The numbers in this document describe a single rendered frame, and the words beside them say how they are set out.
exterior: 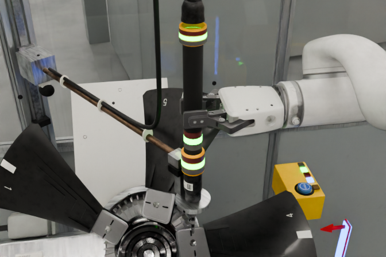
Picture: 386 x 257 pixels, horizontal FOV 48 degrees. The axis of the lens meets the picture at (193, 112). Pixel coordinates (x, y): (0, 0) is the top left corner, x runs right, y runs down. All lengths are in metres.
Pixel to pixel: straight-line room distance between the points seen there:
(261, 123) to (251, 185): 1.13
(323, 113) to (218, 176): 1.05
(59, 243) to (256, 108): 0.57
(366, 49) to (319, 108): 0.13
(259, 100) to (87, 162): 0.57
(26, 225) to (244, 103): 0.62
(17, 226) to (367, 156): 1.41
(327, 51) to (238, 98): 0.17
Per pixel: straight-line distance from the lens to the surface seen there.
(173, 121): 0.96
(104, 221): 0.95
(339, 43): 0.74
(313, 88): 0.78
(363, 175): 2.05
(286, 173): 1.34
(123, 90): 1.19
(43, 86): 1.27
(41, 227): 1.11
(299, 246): 0.99
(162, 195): 0.94
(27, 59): 1.23
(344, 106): 0.80
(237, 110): 0.73
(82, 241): 1.07
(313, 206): 1.31
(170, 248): 0.90
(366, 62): 0.70
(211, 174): 1.77
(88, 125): 1.18
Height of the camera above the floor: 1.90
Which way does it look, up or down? 31 degrees down
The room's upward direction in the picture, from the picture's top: straight up
